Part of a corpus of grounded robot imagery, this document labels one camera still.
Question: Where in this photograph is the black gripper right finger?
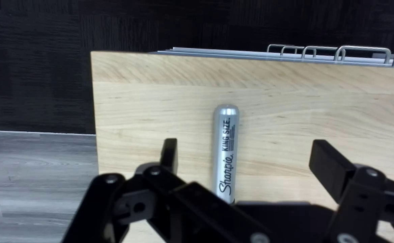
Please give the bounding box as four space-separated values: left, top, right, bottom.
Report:
307 138 394 243

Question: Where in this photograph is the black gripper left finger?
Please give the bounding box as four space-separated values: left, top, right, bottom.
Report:
60 137 235 243

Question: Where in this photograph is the black and silver marker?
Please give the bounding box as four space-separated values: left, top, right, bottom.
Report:
210 103 240 205

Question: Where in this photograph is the wire metal rack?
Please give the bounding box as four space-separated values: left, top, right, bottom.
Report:
154 41 394 70

